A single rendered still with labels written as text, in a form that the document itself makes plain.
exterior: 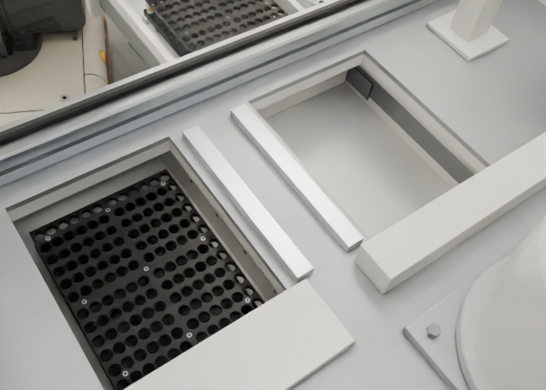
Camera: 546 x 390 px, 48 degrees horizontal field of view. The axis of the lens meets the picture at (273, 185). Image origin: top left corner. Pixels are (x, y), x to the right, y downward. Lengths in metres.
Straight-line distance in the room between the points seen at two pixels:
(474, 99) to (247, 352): 0.47
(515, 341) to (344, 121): 0.50
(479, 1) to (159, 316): 0.59
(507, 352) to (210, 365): 0.26
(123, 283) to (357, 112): 0.47
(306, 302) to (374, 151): 0.36
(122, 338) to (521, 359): 0.38
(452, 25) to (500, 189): 0.31
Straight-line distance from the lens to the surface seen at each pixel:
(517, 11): 1.06
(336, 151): 0.91
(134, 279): 0.70
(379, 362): 0.63
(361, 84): 0.98
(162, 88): 0.74
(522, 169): 0.77
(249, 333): 0.61
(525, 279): 0.54
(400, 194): 0.89
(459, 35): 0.96
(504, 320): 0.58
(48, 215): 0.84
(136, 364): 0.66
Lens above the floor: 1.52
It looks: 53 degrees down
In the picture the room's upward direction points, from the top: 9 degrees clockwise
